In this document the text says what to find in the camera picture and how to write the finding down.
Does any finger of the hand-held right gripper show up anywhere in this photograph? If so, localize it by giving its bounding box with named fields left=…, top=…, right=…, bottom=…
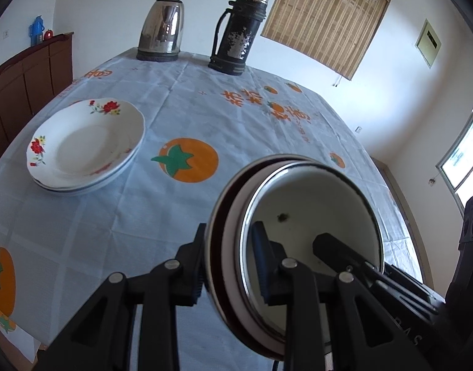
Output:
left=313, top=233, right=441, bottom=319
left=379, top=264, right=446, bottom=307

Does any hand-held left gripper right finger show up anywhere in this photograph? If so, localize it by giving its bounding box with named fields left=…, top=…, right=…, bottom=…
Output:
left=252, top=221, right=432, bottom=371

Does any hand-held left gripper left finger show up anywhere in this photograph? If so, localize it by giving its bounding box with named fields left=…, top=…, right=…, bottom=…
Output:
left=37, top=222, right=207, bottom=371

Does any stainless steel bowl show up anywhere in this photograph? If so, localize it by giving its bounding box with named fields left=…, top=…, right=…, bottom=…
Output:
left=207, top=155, right=384, bottom=360

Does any pink floral white plate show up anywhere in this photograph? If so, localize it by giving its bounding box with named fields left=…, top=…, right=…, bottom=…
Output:
left=39, top=145, right=141, bottom=192

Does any blue patterned white plate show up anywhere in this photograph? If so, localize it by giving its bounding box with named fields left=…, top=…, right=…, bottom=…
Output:
left=31, top=151, right=138, bottom=196

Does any red floral white plate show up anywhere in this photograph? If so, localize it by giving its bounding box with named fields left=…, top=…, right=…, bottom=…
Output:
left=26, top=98, right=145, bottom=188

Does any glass window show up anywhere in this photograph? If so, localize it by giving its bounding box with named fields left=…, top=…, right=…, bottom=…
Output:
left=435, top=100, right=473, bottom=217

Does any orange fruit printed tablecloth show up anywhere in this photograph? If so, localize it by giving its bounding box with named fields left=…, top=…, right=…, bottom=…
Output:
left=0, top=46, right=419, bottom=371

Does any bamboo window blind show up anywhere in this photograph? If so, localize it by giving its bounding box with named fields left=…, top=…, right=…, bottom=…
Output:
left=260, top=0, right=393, bottom=81

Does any black thermos flask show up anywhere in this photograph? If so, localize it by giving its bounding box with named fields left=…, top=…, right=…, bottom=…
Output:
left=209, top=0, right=269, bottom=76

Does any stainless steel electric kettle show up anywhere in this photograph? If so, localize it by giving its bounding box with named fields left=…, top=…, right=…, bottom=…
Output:
left=137, top=0, right=185, bottom=62

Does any brown wooden cabinet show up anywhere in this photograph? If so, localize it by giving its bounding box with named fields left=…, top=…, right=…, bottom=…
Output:
left=0, top=33, right=74, bottom=171

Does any blue thermos bottle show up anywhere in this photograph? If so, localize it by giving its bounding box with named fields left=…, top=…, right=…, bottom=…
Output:
left=28, top=16, right=45, bottom=46

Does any beige wall panel box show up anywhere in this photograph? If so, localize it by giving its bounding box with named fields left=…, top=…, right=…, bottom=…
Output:
left=415, top=19, right=443, bottom=69

